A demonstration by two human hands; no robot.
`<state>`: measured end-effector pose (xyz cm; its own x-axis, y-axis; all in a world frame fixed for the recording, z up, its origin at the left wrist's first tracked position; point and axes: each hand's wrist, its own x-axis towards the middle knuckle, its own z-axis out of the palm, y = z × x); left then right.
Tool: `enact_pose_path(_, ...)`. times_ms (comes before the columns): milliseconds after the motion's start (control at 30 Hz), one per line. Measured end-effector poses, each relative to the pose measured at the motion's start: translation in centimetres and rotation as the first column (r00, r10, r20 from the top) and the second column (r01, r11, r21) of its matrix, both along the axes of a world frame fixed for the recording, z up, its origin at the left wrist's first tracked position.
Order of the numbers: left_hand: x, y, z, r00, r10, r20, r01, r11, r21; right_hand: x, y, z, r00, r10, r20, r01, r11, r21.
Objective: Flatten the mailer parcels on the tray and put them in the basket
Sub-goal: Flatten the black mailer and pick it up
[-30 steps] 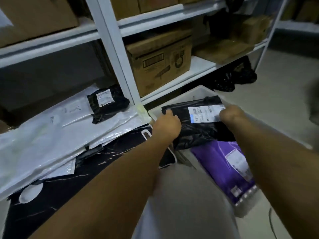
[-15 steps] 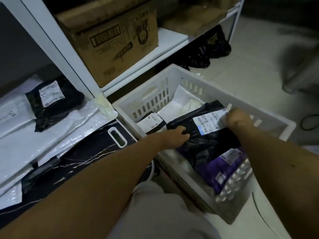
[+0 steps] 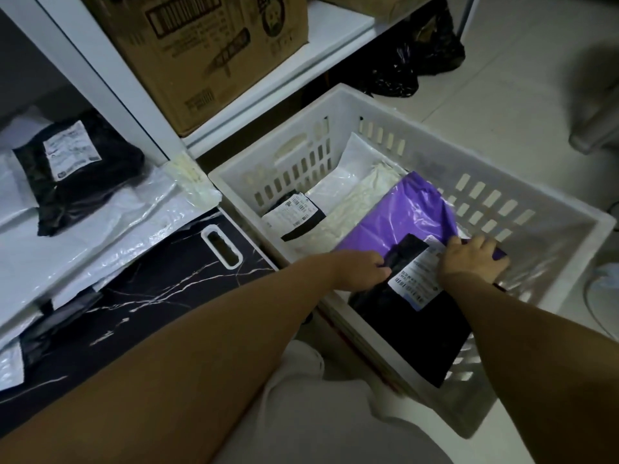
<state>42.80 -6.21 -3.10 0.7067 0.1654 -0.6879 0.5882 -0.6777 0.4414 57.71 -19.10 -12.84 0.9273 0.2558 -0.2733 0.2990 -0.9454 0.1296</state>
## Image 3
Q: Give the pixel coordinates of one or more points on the purple mailer bag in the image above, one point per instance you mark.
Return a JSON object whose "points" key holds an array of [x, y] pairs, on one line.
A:
{"points": [[411, 207]]}

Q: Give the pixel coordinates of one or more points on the large white bubble mailer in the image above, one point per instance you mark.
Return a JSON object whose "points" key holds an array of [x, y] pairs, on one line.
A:
{"points": [[96, 236]]}

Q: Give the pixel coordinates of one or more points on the person's left forearm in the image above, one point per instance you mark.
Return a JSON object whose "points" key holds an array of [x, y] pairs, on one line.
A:
{"points": [[184, 372]]}

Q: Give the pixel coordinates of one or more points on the person's right forearm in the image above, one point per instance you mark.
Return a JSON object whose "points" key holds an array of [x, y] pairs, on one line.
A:
{"points": [[546, 352]]}

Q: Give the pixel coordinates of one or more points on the small black parcel with label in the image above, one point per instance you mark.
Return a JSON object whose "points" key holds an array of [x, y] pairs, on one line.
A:
{"points": [[290, 217]]}

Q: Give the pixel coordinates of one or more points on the pile of white mailers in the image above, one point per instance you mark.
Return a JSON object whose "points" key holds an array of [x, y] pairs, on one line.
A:
{"points": [[145, 227]]}

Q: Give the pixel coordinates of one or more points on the white metal shelf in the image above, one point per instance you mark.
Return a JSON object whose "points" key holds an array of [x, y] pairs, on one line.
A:
{"points": [[333, 28]]}

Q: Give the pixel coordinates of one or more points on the dark cardboard box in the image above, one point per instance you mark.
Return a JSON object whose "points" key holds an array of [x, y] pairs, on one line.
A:
{"points": [[367, 4]]}

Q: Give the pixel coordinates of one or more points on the black plastic bag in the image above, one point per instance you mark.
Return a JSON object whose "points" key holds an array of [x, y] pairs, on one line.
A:
{"points": [[411, 62]]}

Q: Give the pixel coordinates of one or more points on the person's right hand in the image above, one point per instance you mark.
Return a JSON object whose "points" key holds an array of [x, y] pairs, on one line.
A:
{"points": [[471, 260]]}

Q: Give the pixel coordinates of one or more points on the person's left hand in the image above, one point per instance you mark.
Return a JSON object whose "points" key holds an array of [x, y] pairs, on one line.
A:
{"points": [[360, 270]]}

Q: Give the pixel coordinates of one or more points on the cream mailer with handwritten label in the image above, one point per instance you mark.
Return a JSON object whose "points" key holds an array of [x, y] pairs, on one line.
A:
{"points": [[348, 207]]}

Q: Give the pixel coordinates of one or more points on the cardboard box with black print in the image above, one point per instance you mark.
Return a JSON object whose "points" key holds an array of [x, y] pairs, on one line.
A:
{"points": [[193, 77]]}

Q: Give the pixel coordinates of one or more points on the person's white shorts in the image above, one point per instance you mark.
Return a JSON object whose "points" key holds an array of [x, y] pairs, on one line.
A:
{"points": [[329, 425]]}

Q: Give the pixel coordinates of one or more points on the black marble lap table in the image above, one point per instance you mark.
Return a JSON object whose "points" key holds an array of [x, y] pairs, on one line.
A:
{"points": [[159, 294]]}

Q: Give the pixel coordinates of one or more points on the white plastic basket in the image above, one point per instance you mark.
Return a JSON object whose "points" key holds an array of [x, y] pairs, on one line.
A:
{"points": [[556, 222]]}

